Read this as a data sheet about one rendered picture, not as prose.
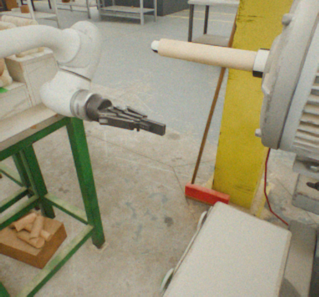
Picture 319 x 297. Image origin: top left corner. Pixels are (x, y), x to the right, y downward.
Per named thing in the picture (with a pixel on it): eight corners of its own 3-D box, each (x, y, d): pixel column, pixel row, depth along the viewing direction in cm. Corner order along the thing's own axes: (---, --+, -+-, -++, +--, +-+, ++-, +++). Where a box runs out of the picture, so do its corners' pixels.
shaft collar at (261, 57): (266, 58, 39) (262, 84, 43) (275, 43, 42) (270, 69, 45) (253, 57, 40) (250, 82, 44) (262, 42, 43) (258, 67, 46)
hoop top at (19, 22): (41, 29, 97) (38, 19, 95) (33, 30, 95) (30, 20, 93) (9, 23, 106) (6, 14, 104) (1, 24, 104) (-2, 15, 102)
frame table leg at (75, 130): (106, 244, 156) (81, 107, 106) (99, 252, 152) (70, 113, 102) (99, 240, 158) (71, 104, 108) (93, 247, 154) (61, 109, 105)
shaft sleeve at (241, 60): (254, 58, 41) (252, 76, 43) (260, 48, 43) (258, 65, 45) (156, 43, 49) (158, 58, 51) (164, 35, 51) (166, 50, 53)
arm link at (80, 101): (71, 121, 79) (85, 126, 77) (68, 92, 75) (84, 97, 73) (93, 113, 87) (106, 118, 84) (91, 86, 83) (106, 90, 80)
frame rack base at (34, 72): (65, 93, 110) (55, 51, 101) (33, 107, 100) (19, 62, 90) (23, 80, 122) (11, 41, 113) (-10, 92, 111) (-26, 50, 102)
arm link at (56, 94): (63, 116, 76) (76, 73, 76) (28, 103, 83) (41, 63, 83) (88, 123, 86) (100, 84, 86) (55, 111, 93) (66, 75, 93)
